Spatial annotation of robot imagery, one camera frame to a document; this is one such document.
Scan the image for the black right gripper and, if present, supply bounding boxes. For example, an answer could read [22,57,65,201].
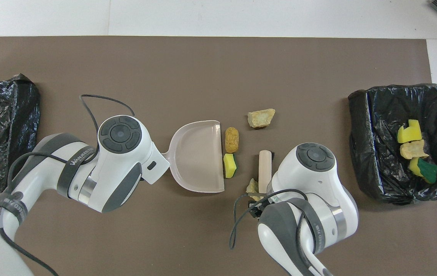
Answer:
[248,199,271,220]

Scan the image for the pale beige foam chunk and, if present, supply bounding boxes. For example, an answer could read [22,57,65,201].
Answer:
[247,108,276,128]
[246,178,261,201]
[400,140,430,160]

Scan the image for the beige hand brush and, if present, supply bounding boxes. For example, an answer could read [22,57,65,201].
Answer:
[258,150,275,189]

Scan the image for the small yellow sponge piece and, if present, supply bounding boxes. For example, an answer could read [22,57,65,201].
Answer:
[223,153,238,179]

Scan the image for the brown foam chunk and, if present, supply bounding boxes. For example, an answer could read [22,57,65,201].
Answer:
[225,127,240,154]

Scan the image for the beige plastic dustpan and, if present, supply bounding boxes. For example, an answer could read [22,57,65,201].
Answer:
[161,120,225,193]

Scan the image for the green and yellow sponge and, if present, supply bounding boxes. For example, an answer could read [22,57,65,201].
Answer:
[408,157,437,184]

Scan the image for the black bag lined bin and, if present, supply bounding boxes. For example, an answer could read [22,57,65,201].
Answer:
[0,73,41,193]
[348,84,437,205]

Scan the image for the brown table mat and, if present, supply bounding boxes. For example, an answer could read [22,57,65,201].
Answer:
[0,36,437,276]

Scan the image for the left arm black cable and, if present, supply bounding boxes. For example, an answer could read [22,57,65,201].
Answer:
[0,94,136,276]

